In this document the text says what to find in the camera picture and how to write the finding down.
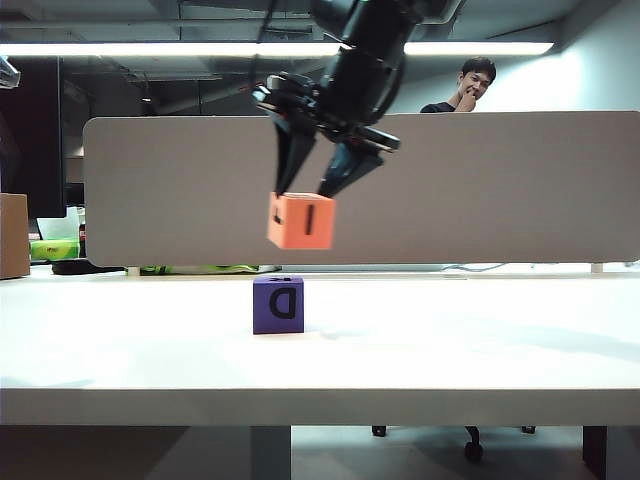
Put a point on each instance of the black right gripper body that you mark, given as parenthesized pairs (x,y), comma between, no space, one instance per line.
(357,92)

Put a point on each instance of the white paper bag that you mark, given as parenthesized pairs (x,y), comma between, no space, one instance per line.
(60,225)

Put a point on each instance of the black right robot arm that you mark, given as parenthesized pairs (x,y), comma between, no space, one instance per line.
(380,22)

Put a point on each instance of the grey desk divider panel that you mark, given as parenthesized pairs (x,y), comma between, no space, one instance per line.
(450,190)

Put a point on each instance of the black zipper pouch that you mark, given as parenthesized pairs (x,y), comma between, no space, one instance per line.
(85,267)

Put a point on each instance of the black office chair base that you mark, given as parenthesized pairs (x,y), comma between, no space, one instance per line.
(473,445)

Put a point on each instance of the green tissue pack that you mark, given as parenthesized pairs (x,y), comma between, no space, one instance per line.
(55,249)

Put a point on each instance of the dark computer monitor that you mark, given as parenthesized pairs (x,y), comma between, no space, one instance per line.
(35,140)

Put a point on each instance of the long ceiling light strip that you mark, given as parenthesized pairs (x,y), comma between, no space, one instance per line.
(150,49)

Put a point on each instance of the green packaging under divider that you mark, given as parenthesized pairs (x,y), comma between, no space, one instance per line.
(200,269)

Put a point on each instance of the orange letter foam block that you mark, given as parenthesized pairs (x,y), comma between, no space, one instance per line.
(305,222)

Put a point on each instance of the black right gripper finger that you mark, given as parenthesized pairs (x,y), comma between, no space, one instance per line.
(350,167)
(292,155)

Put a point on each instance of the purple letter foam block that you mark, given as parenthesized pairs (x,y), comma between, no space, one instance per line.
(277,305)

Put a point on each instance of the white divider foot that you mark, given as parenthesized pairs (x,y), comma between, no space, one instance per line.
(133,270)
(597,268)

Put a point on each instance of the person in black shirt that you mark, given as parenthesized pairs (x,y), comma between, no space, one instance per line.
(475,82)

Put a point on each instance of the brown cardboard box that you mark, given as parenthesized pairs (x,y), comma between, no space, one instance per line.
(14,235)

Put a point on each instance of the red cap drink bottle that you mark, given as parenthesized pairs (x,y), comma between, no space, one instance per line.
(82,235)

